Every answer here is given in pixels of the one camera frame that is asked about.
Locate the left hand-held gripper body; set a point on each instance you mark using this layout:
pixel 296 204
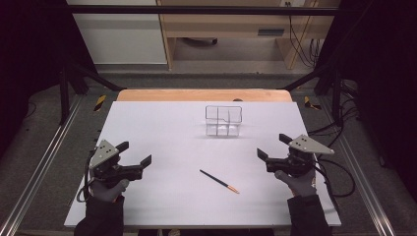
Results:
pixel 104 153

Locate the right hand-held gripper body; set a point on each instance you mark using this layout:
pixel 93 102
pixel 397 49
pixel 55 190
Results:
pixel 301 154

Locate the clear acrylic pen holder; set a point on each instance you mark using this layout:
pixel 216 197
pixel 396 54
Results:
pixel 223 126

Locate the black pencil with orange end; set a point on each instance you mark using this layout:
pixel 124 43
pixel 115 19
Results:
pixel 218 181

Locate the person's right hand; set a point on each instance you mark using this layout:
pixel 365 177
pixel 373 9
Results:
pixel 300 185

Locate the person's left hand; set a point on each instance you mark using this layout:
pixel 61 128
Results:
pixel 108 191

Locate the white board sheet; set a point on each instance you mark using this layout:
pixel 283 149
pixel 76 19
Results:
pixel 183 147

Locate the yellow black floor tape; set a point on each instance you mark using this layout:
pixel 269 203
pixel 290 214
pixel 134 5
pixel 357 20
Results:
pixel 100 103
pixel 309 103

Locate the white cabinet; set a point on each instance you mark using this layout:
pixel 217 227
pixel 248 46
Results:
pixel 119 39

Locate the black curtain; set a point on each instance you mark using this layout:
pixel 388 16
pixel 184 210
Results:
pixel 29 49
pixel 383 65

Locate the light wooden desk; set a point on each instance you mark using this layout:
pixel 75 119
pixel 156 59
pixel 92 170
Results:
pixel 226 24

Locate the black chair base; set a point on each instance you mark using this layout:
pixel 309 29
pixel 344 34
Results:
pixel 200 41

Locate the aluminium floor rail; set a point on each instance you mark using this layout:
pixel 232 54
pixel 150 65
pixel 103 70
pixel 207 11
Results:
pixel 42 164
pixel 357 177

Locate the black frame leg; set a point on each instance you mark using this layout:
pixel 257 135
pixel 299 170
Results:
pixel 64 95
pixel 336 95

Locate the black horizontal frame bar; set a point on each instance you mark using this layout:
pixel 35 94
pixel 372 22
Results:
pixel 196 10

